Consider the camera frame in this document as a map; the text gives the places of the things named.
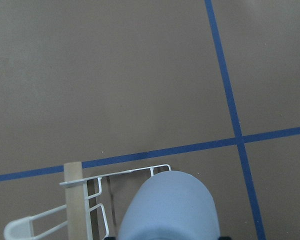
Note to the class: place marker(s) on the white wire cup holder rack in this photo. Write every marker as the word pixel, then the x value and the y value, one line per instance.
pixel 78 193

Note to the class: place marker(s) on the light blue plastic cup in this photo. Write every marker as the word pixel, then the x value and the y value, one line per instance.
pixel 171 205

